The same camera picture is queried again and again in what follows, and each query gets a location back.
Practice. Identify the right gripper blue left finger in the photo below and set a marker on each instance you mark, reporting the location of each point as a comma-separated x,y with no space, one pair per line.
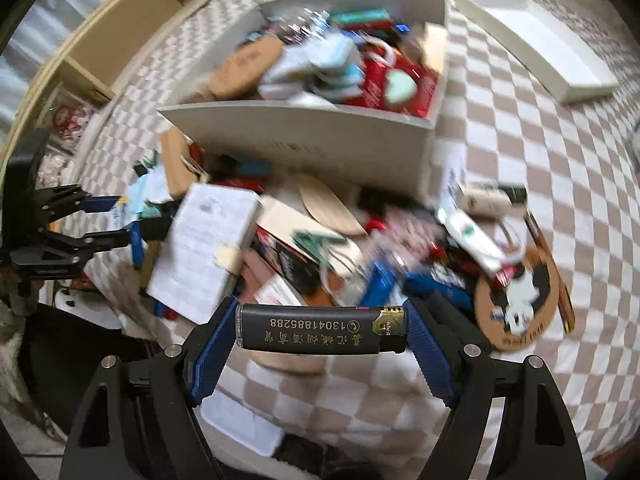
136,420

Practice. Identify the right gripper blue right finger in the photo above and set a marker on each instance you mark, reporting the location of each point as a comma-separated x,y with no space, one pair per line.
536,438

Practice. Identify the blue white medicine pouch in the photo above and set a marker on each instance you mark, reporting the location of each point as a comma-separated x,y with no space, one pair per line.
124,212

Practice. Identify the black lighter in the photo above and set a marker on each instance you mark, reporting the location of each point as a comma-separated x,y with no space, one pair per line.
322,331

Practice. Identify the panda cork coaster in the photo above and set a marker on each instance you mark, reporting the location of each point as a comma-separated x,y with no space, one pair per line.
514,317

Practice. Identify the white grid notebook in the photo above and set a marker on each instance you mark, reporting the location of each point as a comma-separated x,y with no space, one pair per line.
203,251

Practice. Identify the wooden bedside shelf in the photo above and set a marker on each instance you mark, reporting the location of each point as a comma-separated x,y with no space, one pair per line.
93,58

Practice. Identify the grey curtain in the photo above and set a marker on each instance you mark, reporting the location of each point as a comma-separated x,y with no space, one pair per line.
44,28

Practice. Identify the green plastic clip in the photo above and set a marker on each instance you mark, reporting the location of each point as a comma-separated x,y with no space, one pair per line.
317,245

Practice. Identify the round cork coaster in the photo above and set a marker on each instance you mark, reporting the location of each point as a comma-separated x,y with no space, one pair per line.
241,71

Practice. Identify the large white cardboard box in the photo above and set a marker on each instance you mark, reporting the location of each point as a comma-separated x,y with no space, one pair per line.
369,147

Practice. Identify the white box lid tray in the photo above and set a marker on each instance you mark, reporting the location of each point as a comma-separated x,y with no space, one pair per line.
564,64

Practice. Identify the teal cosmetic tube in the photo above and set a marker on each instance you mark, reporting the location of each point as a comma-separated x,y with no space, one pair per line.
362,19

